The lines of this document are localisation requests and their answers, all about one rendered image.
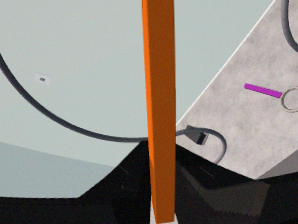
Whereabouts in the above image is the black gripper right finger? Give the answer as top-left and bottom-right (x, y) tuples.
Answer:
(174, 144), (298, 224)

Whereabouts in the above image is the orange bar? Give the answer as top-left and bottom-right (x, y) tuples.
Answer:
(141, 0), (176, 224)

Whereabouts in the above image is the grey loop with purple handle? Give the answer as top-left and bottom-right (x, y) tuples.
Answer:
(243, 83), (298, 112)

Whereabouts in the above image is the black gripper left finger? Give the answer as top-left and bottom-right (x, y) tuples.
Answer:
(0, 140), (152, 224)

